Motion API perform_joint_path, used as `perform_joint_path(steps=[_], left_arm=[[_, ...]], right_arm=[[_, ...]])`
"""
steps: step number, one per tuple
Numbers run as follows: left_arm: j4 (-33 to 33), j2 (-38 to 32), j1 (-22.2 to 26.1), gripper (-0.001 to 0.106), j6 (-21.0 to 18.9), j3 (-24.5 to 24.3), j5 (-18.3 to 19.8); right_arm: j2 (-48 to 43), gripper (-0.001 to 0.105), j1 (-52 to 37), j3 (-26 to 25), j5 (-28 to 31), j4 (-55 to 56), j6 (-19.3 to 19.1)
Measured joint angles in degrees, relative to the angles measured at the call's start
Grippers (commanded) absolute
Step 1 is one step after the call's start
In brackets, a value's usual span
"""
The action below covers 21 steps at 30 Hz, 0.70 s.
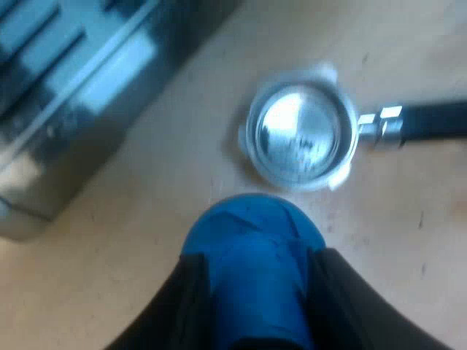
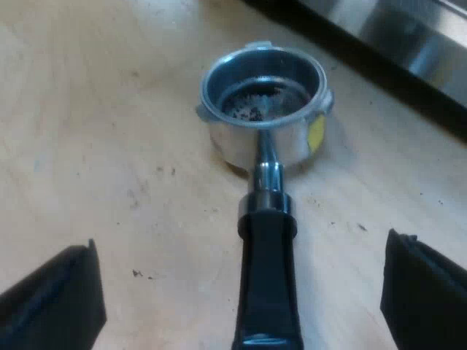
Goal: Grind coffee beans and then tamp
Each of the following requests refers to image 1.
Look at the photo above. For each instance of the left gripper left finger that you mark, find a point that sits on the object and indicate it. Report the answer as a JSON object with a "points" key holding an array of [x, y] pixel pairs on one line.
{"points": [[175, 310]]}

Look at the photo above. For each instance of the steel espresso machine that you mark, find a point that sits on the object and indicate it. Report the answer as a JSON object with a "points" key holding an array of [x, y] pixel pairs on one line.
{"points": [[65, 91]]}

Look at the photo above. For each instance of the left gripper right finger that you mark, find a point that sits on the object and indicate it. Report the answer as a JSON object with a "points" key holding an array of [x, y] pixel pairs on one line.
{"points": [[350, 302]]}

